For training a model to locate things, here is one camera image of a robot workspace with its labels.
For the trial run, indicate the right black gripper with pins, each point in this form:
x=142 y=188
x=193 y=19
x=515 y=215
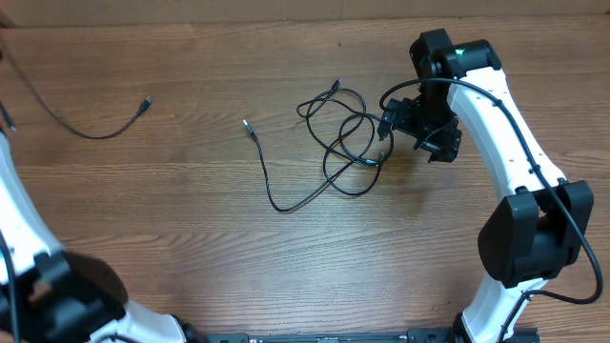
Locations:
x=447 y=143

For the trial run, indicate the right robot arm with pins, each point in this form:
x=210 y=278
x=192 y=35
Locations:
x=538 y=226

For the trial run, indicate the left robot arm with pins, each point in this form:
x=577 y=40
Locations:
x=51 y=295

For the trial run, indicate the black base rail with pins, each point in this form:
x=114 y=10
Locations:
x=333 y=337

